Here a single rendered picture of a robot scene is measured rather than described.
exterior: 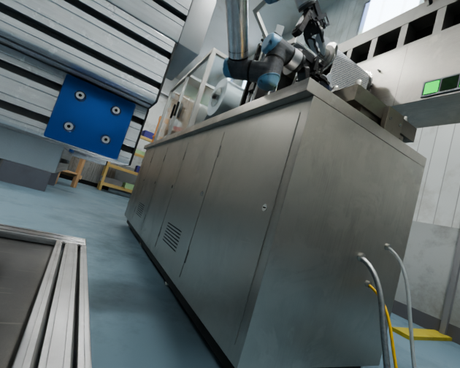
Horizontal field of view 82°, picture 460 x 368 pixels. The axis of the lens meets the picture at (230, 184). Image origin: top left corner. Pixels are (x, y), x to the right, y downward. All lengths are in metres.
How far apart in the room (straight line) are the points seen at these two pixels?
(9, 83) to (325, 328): 0.94
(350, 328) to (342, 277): 0.18
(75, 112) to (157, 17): 0.16
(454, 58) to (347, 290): 0.98
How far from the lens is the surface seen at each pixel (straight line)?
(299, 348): 0.93
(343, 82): 1.34
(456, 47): 1.45
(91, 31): 0.40
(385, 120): 1.15
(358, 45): 1.83
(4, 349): 0.54
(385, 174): 1.06
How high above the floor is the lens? 0.48
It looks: 5 degrees up
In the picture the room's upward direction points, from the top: 17 degrees clockwise
